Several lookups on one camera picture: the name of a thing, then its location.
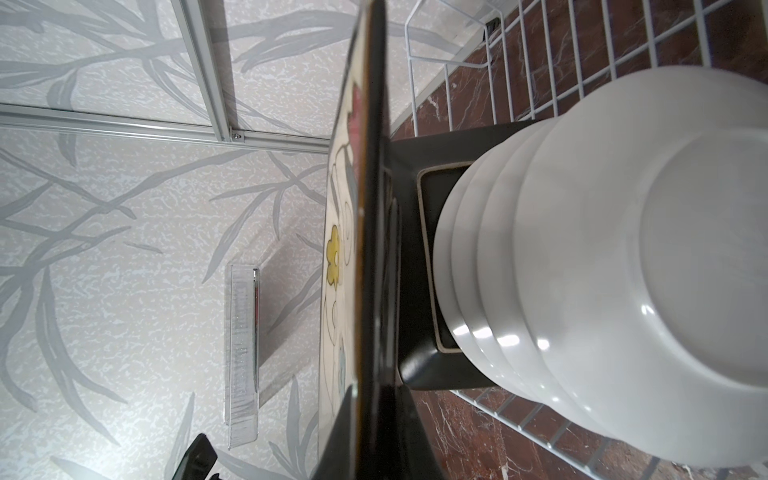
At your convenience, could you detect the white wire dish rack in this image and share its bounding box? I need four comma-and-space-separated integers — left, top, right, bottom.
396, 1, 767, 479

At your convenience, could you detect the white round plate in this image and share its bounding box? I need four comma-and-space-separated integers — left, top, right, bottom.
433, 132, 536, 401
477, 119, 608, 436
432, 152, 523, 395
512, 66, 767, 468

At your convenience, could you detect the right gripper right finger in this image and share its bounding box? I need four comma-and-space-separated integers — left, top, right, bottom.
393, 386, 444, 480

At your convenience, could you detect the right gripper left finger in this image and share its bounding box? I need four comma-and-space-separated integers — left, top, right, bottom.
171, 433, 218, 480

